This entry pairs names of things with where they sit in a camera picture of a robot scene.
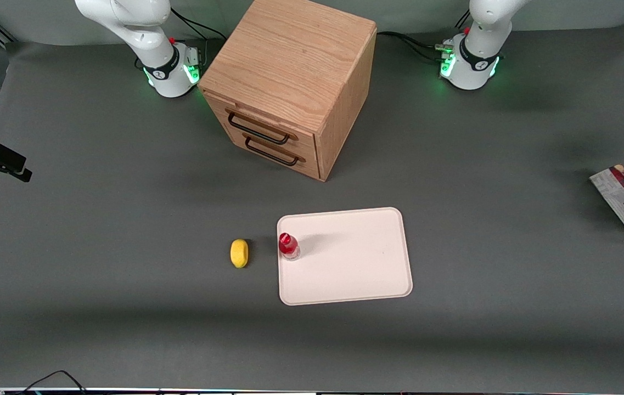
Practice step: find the wooden drawer front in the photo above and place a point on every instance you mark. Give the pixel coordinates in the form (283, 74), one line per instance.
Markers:
(307, 144)
(312, 167)

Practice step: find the wooden drawer cabinet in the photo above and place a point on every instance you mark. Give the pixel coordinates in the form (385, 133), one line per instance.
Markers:
(290, 60)

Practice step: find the beige plastic tray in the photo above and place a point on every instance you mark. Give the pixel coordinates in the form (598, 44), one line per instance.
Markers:
(350, 258)

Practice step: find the yellow round sponge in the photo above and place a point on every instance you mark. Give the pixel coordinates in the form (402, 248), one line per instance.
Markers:
(239, 253)

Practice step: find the small red bottle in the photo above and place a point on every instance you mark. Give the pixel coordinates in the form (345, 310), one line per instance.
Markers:
(288, 246)

